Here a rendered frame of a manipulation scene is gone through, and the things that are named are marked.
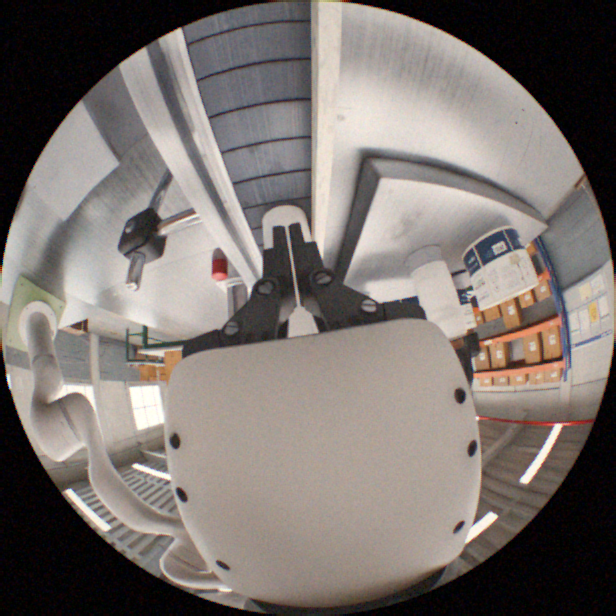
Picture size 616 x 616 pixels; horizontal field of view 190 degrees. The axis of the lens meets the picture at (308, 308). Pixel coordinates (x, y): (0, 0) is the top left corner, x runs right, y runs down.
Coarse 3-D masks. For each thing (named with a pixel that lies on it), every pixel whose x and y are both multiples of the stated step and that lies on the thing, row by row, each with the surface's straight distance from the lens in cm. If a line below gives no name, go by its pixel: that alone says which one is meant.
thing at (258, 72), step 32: (192, 32) 18; (224, 32) 18; (256, 32) 17; (288, 32) 17; (192, 64) 17; (224, 64) 17; (256, 64) 17; (288, 64) 17; (224, 96) 17; (256, 96) 17; (288, 96) 17; (224, 128) 18; (256, 128) 18; (288, 128) 18; (224, 160) 19; (256, 160) 19; (288, 160) 19; (256, 192) 21; (288, 192) 22; (256, 224) 25
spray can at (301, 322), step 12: (276, 204) 23; (288, 204) 22; (264, 216) 23; (276, 216) 21; (288, 216) 21; (300, 216) 22; (264, 228) 22; (264, 240) 21; (288, 240) 19; (300, 312) 16; (300, 324) 16; (312, 324) 16
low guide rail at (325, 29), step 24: (312, 0) 16; (312, 24) 15; (336, 24) 14; (312, 48) 15; (336, 48) 14; (312, 72) 15; (336, 72) 14; (312, 96) 15; (336, 96) 14; (312, 120) 16; (312, 144) 17; (312, 168) 18; (312, 192) 20; (312, 216) 22; (312, 240) 25
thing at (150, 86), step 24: (144, 48) 10; (144, 72) 9; (144, 96) 9; (168, 96) 10; (144, 120) 10; (168, 120) 9; (168, 144) 10; (192, 144) 10; (192, 168) 10; (192, 192) 11; (216, 192) 12; (216, 216) 12; (216, 240) 14; (240, 240) 16; (240, 264) 16
